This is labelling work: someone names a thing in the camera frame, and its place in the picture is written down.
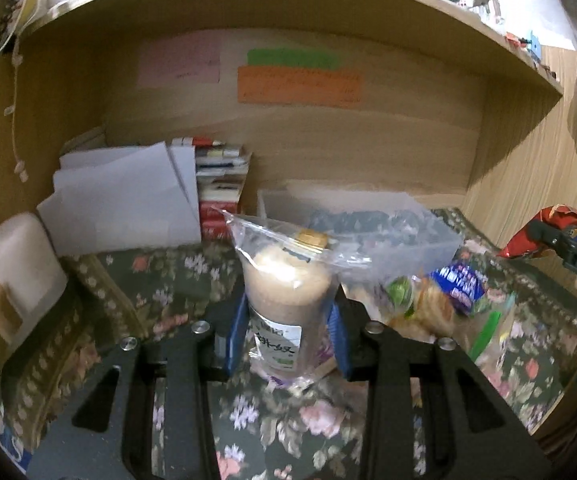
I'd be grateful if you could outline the beige powder snack bag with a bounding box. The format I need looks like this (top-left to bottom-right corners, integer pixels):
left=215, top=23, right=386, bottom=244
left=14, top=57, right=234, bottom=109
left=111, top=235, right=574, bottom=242
left=221, top=210, right=371, bottom=382

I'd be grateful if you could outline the cream ceramic mug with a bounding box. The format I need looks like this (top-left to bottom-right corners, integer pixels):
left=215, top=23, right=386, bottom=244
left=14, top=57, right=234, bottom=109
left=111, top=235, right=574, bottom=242
left=0, top=212, right=68, bottom=350

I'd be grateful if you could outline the blue cracker snack packet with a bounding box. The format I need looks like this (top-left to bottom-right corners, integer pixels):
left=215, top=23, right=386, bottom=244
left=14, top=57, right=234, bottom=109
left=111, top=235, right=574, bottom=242
left=430, top=261, right=487, bottom=316

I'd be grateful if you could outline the red cracker snack packet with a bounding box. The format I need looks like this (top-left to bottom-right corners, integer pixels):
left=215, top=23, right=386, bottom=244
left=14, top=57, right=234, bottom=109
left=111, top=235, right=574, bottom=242
left=498, top=204, right=577, bottom=259

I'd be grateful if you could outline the pink sticky note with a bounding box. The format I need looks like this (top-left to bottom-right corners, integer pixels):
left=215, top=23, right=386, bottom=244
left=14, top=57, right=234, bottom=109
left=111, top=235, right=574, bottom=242
left=136, top=30, right=222, bottom=88

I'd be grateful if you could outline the green sticky note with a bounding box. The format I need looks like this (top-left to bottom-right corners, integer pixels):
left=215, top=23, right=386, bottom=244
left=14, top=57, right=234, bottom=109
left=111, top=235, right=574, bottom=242
left=246, top=48, right=341, bottom=70

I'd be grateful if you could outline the clear zip bag green seal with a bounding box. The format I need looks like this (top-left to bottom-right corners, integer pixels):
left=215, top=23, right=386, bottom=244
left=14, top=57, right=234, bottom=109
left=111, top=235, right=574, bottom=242
left=343, top=271, right=515, bottom=360

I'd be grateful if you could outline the floral dark green tablecloth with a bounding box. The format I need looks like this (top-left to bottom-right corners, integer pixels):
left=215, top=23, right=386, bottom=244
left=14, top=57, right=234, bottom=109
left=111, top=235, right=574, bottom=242
left=0, top=208, right=577, bottom=479

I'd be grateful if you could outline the orange sticky note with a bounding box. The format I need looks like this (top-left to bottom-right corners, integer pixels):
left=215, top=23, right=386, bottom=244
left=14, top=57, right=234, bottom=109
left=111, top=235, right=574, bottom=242
left=238, top=65, right=365, bottom=108

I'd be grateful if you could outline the wooden desk shelf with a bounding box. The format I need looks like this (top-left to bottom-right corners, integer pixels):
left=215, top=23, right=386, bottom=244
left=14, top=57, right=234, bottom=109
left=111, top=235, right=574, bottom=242
left=29, top=0, right=563, bottom=94

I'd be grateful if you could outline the green jelly cup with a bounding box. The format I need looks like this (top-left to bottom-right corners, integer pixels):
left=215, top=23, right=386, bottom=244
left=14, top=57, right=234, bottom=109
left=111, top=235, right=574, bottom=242
left=386, top=276, right=417, bottom=318

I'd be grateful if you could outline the white paper sheets stack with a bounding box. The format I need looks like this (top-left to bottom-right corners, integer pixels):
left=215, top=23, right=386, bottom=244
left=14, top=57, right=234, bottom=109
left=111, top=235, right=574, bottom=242
left=37, top=142, right=202, bottom=257

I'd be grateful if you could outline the stack of books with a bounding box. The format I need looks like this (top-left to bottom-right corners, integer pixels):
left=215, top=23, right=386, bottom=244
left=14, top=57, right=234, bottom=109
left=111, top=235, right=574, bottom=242
left=169, top=136, right=250, bottom=240

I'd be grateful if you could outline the clear plastic storage bin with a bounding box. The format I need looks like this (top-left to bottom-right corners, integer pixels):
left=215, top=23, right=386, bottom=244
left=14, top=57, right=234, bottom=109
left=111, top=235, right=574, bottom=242
left=257, top=185, right=463, bottom=284

